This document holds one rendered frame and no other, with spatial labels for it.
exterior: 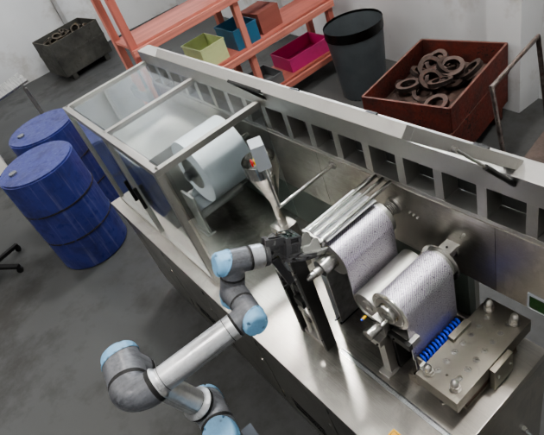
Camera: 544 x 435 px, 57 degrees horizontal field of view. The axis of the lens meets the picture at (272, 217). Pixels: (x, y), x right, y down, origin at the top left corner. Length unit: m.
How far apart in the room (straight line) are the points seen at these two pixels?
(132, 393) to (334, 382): 0.82
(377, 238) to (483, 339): 0.48
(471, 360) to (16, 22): 9.11
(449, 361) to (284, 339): 0.68
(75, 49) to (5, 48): 1.41
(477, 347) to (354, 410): 0.47
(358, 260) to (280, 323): 0.60
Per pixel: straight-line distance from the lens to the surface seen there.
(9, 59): 9.98
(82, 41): 9.05
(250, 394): 3.15
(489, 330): 1.89
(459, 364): 1.82
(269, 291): 2.32
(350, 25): 5.44
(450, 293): 1.80
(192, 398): 1.75
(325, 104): 1.17
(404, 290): 1.64
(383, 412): 1.90
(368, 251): 1.75
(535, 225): 1.54
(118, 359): 1.55
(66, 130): 4.82
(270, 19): 5.39
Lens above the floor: 2.59
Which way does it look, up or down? 39 degrees down
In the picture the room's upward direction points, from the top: 22 degrees counter-clockwise
